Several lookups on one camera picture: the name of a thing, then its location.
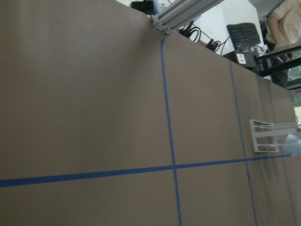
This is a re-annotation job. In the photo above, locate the black keyboard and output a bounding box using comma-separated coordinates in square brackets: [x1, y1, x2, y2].
[227, 23, 261, 50]

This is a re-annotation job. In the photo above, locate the person in beige shirt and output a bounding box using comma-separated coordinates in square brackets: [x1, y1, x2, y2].
[267, 0, 301, 49]

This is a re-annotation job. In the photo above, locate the aluminium frame post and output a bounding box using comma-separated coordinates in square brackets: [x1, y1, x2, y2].
[152, 0, 222, 35]

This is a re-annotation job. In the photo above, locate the white wire cup rack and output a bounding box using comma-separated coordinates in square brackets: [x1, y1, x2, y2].
[249, 119, 301, 153]

